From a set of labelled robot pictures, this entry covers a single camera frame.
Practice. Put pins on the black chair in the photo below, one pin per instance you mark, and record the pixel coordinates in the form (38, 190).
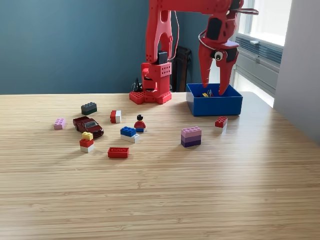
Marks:
(183, 72)

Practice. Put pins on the pink lego brick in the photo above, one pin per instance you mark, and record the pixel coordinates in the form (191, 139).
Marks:
(60, 124)

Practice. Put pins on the white framed window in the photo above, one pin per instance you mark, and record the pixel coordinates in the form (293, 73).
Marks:
(270, 25)

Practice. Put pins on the yellow toy digger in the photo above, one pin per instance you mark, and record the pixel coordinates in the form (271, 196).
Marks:
(205, 94)

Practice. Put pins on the grey window vent grille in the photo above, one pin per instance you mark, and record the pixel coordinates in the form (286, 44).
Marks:
(265, 51)

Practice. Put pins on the pink and purple lego stack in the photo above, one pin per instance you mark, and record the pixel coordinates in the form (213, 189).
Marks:
(191, 137)

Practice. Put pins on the dark red toy car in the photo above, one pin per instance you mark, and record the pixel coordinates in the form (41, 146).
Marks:
(87, 125)

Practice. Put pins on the yellow red white lego stack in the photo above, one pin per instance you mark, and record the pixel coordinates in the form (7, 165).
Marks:
(86, 143)

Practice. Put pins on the blue and white lego stack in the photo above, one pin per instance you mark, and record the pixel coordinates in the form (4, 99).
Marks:
(129, 133)

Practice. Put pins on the blue plastic bin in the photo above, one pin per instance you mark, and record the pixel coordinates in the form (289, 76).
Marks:
(217, 107)

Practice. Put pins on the red and white lego brick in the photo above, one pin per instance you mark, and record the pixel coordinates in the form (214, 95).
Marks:
(115, 117)
(221, 123)

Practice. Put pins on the black lego brick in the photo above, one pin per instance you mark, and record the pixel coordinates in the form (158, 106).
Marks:
(88, 108)

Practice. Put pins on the lego figure red shirt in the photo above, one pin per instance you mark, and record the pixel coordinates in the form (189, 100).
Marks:
(140, 124)

